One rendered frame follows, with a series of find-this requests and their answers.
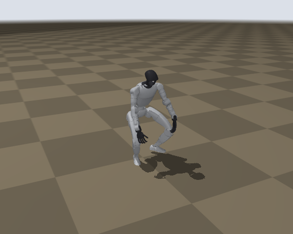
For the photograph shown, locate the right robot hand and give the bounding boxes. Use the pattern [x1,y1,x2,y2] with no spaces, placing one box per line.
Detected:
[136,125,148,144]

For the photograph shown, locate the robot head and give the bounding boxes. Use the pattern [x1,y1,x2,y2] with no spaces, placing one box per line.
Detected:
[142,70,158,89]

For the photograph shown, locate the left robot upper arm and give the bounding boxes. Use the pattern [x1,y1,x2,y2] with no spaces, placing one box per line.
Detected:
[156,83,170,106]

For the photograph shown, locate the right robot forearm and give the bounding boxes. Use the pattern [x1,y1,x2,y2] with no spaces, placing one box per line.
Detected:
[131,107,140,131]

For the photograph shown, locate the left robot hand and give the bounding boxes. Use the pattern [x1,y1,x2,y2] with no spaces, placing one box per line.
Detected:
[170,115,177,133]

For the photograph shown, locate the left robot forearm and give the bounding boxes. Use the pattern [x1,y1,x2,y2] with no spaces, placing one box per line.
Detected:
[166,103,177,119]

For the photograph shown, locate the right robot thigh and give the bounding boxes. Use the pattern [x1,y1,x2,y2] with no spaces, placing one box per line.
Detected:
[126,111,141,146]

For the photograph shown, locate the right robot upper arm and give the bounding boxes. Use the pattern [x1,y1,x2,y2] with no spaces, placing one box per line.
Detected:
[130,86,140,113]

